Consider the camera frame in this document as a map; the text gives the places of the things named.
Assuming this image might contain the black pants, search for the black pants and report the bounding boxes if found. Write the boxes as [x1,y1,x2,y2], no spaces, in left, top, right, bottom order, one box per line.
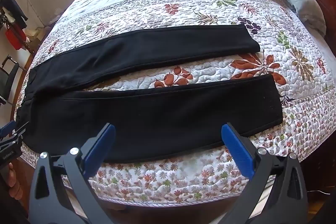
[20,24,284,163]

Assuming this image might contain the wooden coat rack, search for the wooden coat rack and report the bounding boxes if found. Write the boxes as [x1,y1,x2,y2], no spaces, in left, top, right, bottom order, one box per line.
[0,7,36,55]

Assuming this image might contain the red bag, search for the red bag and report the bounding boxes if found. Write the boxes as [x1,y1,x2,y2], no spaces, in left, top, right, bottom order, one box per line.
[5,22,27,50]

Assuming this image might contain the white wall cable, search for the white wall cable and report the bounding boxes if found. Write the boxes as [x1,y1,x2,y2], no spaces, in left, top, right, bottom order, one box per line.
[21,0,45,29]

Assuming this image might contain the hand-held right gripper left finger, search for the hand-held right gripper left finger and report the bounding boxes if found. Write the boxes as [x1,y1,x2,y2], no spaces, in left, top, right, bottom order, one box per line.
[28,123,116,224]

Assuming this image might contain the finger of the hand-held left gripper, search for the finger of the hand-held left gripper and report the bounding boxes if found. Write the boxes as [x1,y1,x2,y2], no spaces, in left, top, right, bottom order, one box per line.
[0,121,16,136]
[0,129,27,148]

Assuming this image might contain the person's left hand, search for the person's left hand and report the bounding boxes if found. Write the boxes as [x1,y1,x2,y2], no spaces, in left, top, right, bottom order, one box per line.
[7,162,22,198]

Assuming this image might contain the black cloth on rack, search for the black cloth on rack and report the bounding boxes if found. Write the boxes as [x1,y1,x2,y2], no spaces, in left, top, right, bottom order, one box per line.
[0,0,28,29]

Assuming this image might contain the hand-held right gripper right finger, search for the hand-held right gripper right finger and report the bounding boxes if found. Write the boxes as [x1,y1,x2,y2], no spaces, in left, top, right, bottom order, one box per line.
[221,123,309,224]

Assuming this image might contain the black mesh chair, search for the black mesh chair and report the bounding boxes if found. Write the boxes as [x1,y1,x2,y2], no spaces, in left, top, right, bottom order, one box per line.
[0,55,20,106]

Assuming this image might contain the floral quilted bedspread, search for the floral quilted bedspread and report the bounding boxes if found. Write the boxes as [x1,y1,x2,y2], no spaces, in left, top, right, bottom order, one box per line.
[14,0,336,205]

